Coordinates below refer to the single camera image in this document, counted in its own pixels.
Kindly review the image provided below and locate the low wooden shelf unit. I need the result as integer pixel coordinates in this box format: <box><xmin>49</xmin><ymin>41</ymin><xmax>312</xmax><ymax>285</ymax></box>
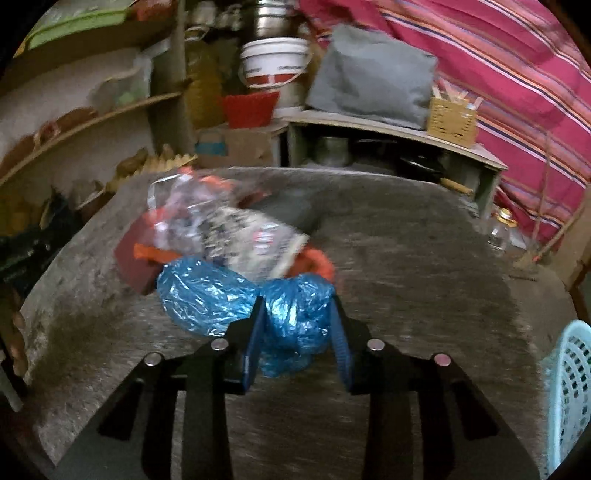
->
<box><xmin>281</xmin><ymin>110</ymin><xmax>509</xmax><ymax>217</ymax></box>

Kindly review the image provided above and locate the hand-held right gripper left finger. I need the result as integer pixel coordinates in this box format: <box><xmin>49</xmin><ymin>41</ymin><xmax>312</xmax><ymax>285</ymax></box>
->
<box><xmin>51</xmin><ymin>295</ymin><xmax>269</xmax><ymax>480</ymax></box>

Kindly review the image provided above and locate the grey cushion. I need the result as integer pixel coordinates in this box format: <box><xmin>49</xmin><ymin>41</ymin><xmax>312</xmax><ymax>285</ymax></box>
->
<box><xmin>305</xmin><ymin>24</ymin><xmax>438</xmax><ymax>130</ymax></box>

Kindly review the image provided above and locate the silver printed wrapper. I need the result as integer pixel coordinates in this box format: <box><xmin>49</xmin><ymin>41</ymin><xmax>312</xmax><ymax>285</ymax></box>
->
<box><xmin>203</xmin><ymin>208</ymin><xmax>310</xmax><ymax>282</ymax></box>

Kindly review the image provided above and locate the steel bowl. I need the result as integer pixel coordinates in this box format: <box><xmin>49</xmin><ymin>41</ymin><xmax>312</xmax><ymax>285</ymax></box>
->
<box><xmin>314</xmin><ymin>136</ymin><xmax>352</xmax><ymax>167</ymax></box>

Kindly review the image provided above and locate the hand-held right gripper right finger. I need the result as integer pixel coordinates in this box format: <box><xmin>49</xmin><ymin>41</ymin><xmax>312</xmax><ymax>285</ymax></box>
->
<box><xmin>329</xmin><ymin>294</ymin><xmax>541</xmax><ymax>480</ymax></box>

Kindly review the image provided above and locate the yellow woven basket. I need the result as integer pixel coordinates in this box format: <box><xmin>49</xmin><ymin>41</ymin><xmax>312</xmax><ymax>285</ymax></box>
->
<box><xmin>427</xmin><ymin>83</ymin><xmax>478</xmax><ymax>147</ymax></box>

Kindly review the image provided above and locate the white plastic bucket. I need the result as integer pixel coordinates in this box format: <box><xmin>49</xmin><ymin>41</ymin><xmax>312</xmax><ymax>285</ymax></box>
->
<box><xmin>239</xmin><ymin>38</ymin><xmax>311</xmax><ymax>89</ymax></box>

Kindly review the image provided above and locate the wooden wall shelf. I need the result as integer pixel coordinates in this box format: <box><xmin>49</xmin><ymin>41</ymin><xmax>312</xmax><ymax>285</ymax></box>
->
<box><xmin>0</xmin><ymin>0</ymin><xmax>195</xmax><ymax>185</ymax></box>

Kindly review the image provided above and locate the blue plastic bag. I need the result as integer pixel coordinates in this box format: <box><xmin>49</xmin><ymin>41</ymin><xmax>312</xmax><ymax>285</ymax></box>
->
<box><xmin>157</xmin><ymin>257</ymin><xmax>337</xmax><ymax>378</ymax></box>

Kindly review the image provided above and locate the yellow oil bottle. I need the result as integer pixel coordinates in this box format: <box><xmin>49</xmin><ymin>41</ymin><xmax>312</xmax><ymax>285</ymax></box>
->
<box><xmin>185</xmin><ymin>28</ymin><xmax>227</xmax><ymax>130</ymax></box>

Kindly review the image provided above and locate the pink striped curtain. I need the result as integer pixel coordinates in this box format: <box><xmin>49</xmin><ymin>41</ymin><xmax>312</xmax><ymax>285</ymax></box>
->
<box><xmin>300</xmin><ymin>0</ymin><xmax>591</xmax><ymax>252</ymax></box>

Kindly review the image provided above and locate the brown cardboard box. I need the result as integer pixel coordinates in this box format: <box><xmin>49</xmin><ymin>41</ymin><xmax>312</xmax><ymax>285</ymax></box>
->
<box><xmin>196</xmin><ymin>127</ymin><xmax>278</xmax><ymax>169</ymax></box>

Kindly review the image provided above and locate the clear plastic bag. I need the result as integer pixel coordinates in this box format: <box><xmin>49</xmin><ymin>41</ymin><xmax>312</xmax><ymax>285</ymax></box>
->
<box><xmin>148</xmin><ymin>168</ymin><xmax>237</xmax><ymax>252</ymax></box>

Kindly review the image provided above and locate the light blue plastic basket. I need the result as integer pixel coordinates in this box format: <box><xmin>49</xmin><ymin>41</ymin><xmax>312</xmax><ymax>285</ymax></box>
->
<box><xmin>545</xmin><ymin>319</ymin><xmax>591</xmax><ymax>476</ymax></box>

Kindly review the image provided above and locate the steel pot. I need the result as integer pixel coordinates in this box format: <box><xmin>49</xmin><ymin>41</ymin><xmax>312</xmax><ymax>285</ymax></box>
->
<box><xmin>252</xmin><ymin>0</ymin><xmax>301</xmax><ymax>40</ymax></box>

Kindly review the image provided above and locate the broom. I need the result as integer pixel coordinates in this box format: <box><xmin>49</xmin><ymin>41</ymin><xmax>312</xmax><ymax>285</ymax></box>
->
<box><xmin>508</xmin><ymin>185</ymin><xmax>591</xmax><ymax>282</ymax></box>

